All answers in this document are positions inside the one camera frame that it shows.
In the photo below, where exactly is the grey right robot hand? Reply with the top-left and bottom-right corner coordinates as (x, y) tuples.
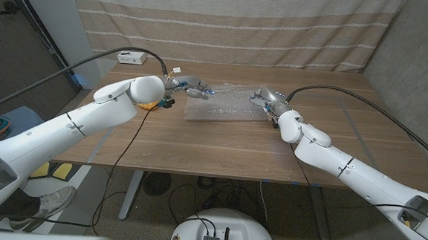
(248, 85), (294, 118)

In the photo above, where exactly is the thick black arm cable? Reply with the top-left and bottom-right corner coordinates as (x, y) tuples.
(281, 82), (428, 168)
(0, 39), (171, 128)

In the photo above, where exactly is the clear bubble wrap sheet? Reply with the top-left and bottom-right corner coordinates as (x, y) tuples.
(183, 80), (276, 126)

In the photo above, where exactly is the black floor cable bundle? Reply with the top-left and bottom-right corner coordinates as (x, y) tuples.
(166, 175), (270, 232)

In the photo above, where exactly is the black trouser leg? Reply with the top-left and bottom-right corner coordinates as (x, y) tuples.
(0, 187), (43, 224)

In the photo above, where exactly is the white pillar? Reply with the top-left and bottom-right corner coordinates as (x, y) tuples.
(5, 0), (107, 91)

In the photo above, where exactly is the yellow foot pedal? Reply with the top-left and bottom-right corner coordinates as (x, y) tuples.
(30, 160), (51, 180)
(50, 161), (74, 181)

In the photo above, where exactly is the blue stool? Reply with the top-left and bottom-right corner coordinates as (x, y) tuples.
(0, 104), (52, 152)

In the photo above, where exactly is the white power strip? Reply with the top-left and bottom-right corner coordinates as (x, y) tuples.
(116, 50), (148, 66)

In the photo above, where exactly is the round black floor fan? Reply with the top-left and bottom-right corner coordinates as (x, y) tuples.
(144, 171), (173, 198)

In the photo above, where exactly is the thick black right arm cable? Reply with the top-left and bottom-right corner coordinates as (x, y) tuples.
(281, 82), (428, 168)

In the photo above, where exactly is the beige striped curtain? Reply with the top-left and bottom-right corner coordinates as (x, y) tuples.
(60, 0), (408, 79)

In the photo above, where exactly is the white metal table leg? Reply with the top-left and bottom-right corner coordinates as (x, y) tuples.
(118, 169), (146, 222)
(305, 185), (334, 240)

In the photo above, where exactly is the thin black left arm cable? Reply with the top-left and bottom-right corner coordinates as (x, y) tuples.
(0, 97), (155, 233)

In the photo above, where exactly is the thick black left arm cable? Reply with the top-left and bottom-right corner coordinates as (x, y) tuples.
(0, 39), (171, 128)

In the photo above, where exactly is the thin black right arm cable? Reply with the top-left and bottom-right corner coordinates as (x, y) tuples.
(285, 141), (428, 233)

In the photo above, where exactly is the orange textured ball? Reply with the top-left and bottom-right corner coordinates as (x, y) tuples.
(137, 99), (160, 112)

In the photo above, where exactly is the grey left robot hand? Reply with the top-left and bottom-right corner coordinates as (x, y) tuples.
(165, 73), (216, 101)

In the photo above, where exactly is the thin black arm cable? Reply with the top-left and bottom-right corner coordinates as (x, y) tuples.
(285, 141), (428, 233)
(0, 97), (155, 233)

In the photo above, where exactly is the black door handle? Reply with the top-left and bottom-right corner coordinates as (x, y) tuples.
(0, 1), (21, 16)

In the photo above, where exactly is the perforated metal door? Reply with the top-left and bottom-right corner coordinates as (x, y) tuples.
(0, 0), (88, 123)

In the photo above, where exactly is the grey white sneaker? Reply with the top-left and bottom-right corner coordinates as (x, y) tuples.
(7, 181), (77, 235)

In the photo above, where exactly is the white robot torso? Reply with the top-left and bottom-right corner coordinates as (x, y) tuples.
(169, 204), (279, 240)

